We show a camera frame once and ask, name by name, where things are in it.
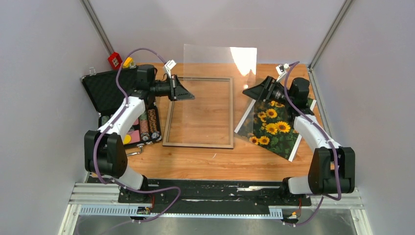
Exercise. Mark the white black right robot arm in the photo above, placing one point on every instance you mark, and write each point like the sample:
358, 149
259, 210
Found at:
332, 169

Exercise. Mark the black poker chip case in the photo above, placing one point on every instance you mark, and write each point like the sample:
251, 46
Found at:
106, 99

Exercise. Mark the red toy house block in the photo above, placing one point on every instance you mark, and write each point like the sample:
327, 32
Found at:
115, 61

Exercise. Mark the wooden picture frame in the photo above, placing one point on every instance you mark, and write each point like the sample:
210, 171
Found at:
207, 120

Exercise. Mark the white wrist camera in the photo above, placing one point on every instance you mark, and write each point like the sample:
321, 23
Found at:
282, 68
168, 66

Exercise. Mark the yellow toy block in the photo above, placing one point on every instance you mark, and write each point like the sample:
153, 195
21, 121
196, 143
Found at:
128, 63

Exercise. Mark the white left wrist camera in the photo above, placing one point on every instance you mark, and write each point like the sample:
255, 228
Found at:
168, 66

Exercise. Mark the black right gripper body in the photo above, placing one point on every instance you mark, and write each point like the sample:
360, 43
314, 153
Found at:
276, 93

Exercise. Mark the brown orange chip stack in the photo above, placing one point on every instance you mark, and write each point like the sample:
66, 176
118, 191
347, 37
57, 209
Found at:
152, 118

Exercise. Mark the pink card deck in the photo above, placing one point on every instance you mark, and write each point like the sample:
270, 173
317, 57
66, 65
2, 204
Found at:
134, 132

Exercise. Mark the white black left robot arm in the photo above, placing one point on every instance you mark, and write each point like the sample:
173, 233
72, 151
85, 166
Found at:
104, 152

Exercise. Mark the aluminium rail frame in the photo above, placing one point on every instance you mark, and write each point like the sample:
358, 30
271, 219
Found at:
220, 162

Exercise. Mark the sunflower photo print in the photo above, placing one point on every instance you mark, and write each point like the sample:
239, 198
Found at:
266, 125

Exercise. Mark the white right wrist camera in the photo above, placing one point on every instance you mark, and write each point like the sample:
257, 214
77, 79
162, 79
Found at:
282, 68

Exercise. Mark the green red chip stack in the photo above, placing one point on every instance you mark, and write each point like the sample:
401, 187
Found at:
144, 127

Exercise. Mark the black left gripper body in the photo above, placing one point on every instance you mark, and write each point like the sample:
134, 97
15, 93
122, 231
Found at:
167, 88

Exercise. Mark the yellow round chip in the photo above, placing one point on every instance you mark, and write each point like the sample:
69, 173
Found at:
127, 139

